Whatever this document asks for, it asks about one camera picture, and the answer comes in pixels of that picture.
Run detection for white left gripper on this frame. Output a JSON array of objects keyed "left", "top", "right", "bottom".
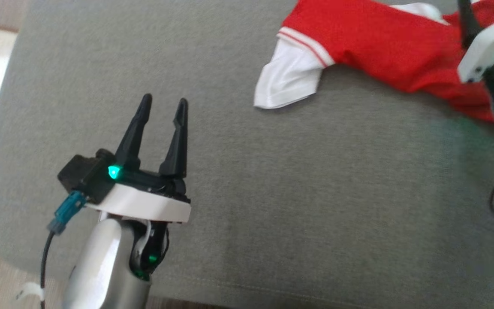
[{"left": 85, "top": 94, "right": 192, "bottom": 224}]

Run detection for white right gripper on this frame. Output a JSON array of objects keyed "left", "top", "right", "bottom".
[{"left": 457, "top": 0, "right": 494, "bottom": 85}]

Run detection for red jersey shirt white sleeves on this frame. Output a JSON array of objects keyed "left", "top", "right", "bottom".
[{"left": 253, "top": 0, "right": 494, "bottom": 125}]

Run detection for grey sofa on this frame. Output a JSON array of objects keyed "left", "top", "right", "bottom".
[{"left": 0, "top": 0, "right": 494, "bottom": 309}]

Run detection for white cable tag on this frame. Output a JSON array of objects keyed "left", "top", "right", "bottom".
[{"left": 15, "top": 282, "right": 45, "bottom": 302}]

